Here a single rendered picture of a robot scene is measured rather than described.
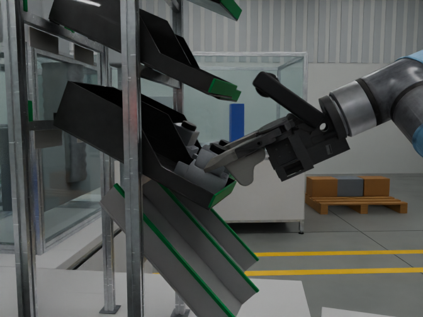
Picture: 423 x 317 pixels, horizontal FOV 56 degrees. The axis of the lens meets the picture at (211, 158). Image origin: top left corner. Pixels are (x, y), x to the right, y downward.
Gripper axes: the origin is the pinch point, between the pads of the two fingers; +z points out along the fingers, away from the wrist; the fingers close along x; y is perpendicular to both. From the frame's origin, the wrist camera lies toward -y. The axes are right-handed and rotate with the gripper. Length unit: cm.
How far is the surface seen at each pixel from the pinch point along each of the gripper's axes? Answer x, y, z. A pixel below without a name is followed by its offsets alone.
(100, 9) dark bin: -3.6, -26.8, 4.4
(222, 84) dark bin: -3.3, -9.5, -6.9
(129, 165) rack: -9.0, -4.9, 9.1
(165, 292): 32, 31, 33
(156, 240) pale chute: -7.3, 6.8, 11.5
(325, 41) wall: 869, -28, -179
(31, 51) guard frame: 59, -47, 48
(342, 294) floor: 219, 159, -2
